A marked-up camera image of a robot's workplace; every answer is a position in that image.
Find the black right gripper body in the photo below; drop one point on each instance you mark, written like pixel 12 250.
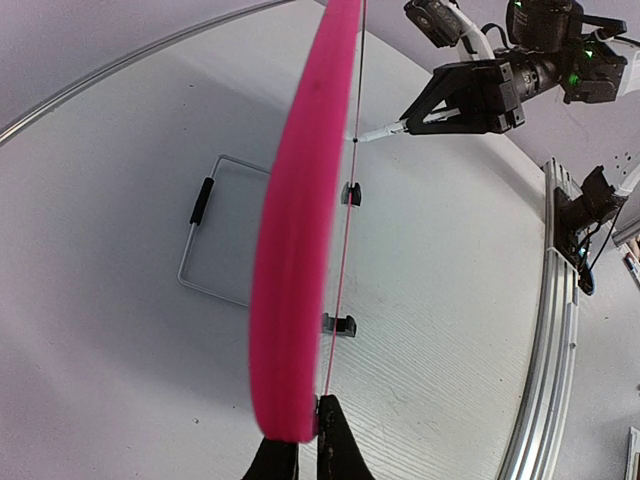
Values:
pixel 547 44

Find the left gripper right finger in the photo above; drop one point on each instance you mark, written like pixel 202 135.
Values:
pixel 338 455

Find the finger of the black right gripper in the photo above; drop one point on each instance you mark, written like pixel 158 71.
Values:
pixel 432 102

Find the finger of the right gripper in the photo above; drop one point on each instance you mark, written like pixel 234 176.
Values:
pixel 471 120

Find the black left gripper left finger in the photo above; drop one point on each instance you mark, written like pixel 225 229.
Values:
pixel 274 460

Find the green whiteboard marker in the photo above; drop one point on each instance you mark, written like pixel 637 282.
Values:
pixel 385 131

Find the pink-framed whiteboard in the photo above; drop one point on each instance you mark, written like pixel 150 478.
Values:
pixel 292 253

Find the left whiteboard stand foot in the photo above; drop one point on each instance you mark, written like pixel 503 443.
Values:
pixel 340 326

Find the whiteboard stand foot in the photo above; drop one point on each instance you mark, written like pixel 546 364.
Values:
pixel 340 326
pixel 351 194

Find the right whiteboard stand foot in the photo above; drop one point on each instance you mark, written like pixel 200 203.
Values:
pixel 351 194

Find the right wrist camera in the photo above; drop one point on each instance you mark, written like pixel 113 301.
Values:
pixel 446 26

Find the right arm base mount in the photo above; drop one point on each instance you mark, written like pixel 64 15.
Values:
pixel 577 220

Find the aluminium front rail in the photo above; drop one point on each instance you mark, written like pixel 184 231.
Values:
pixel 534 445

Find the wire whiteboard back stand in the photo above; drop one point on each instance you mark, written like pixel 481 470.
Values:
pixel 219 253

